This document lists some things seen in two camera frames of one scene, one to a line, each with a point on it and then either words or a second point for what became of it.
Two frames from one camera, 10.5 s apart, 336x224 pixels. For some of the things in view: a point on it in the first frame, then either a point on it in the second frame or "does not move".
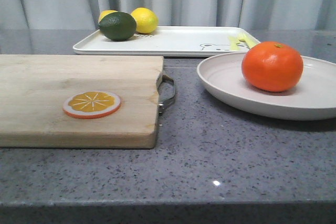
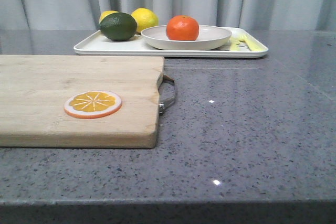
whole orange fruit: (272, 66) to (182, 28)
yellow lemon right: (147, 20) does not move
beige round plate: (312, 97) to (210, 37)
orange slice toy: (91, 104) does not move
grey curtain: (256, 1) does not move
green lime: (117, 25) does not move
